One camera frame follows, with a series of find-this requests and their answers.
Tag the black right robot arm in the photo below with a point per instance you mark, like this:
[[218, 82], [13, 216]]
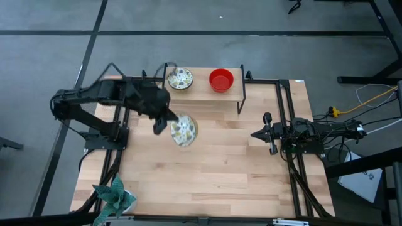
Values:
[[326, 130]]

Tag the black metal rig frame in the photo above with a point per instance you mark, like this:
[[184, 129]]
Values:
[[284, 83]]

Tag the black metal stand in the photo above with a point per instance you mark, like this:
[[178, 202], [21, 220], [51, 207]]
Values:
[[367, 80], [361, 162]]

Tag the grey chair base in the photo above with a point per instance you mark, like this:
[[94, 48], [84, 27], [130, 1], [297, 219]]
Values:
[[9, 144]]

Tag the white cardboard box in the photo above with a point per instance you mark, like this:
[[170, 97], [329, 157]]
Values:
[[361, 183]]

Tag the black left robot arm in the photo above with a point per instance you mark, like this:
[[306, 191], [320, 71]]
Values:
[[106, 89]]

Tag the red plastic mini bowl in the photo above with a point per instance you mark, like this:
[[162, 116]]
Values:
[[221, 81]]

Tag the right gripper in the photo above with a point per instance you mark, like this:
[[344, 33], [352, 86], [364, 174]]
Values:
[[276, 132]]

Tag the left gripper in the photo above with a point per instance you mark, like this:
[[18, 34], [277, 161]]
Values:
[[149, 100]]

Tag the yellow bowl with speckled inside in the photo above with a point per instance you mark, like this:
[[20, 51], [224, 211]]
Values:
[[184, 132], [180, 78]]

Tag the wooden shelf with black legs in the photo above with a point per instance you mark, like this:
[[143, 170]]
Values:
[[201, 91]]

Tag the silver aluminium bracket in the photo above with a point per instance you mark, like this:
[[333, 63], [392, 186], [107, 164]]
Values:
[[290, 222]]

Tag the green plant in white pot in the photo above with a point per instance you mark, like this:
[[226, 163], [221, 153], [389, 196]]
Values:
[[113, 196]]

